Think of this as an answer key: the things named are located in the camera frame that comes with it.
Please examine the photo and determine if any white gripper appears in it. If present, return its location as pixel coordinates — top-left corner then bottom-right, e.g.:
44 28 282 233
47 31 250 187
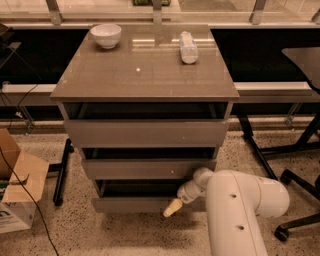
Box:
163 181 200 217

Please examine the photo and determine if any grey bottom drawer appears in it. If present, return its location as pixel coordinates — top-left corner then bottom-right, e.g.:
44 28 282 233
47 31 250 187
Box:
91 179 208 214

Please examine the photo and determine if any grey drawer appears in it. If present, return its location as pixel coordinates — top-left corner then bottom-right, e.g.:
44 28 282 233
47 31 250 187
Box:
82 147 217 180
91 179 208 214
64 103 228 148

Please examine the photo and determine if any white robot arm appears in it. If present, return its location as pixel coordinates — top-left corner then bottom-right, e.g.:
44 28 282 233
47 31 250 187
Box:
163 168 290 256

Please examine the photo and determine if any grey middle drawer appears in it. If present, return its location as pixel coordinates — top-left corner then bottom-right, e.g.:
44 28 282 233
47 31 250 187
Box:
82 147 217 180

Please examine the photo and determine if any grey drawer cabinet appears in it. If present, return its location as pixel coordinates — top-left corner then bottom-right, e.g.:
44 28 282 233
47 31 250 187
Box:
49 23 240 214

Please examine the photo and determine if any grey top drawer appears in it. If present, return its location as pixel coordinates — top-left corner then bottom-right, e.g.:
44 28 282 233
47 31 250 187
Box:
64 103 228 148

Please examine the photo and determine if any open cardboard box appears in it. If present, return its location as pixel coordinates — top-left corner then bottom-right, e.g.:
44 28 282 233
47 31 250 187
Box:
0 129 49 233

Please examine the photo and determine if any black office chair base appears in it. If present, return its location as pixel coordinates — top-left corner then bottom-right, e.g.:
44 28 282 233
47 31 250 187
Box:
273 169 320 243

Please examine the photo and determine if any black left table leg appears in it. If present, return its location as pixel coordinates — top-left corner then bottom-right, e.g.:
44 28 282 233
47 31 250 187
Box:
49 139 74 206

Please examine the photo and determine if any black table leg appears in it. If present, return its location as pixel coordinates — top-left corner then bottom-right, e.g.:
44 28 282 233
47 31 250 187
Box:
49 139 74 206
237 113 320 179

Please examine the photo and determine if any black right table leg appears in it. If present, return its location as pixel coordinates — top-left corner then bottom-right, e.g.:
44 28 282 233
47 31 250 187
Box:
237 113 320 179

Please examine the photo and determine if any white ceramic bowl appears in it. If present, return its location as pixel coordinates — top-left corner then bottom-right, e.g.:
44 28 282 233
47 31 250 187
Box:
90 24 122 49

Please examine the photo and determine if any black floor cable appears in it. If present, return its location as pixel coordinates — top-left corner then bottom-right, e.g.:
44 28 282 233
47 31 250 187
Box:
0 148 60 256

